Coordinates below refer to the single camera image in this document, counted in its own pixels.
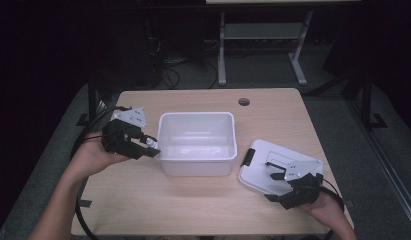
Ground person's left hand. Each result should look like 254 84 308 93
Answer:
70 130 131 178

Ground white lid with black handle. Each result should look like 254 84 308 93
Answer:
238 138 325 198

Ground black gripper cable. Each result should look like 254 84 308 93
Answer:
317 177 346 240
70 104 133 240

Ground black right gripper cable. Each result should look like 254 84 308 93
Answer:
317 177 346 240

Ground person's right hand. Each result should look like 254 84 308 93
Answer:
298 191 345 228

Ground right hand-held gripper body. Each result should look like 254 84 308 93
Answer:
277 158 325 211

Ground white plastic storage box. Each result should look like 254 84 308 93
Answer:
155 111 239 177

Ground grey metal table frame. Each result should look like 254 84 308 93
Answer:
217 9 314 87

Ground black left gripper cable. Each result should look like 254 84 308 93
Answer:
70 104 133 240

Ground black metal stand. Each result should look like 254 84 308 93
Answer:
358 71 388 130
76 66 101 128

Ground black floor cables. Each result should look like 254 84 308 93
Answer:
146 36 221 90

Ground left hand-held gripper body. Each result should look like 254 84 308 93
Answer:
100 106 148 157

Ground aluminium floor rail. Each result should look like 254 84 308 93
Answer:
346 99 411 232

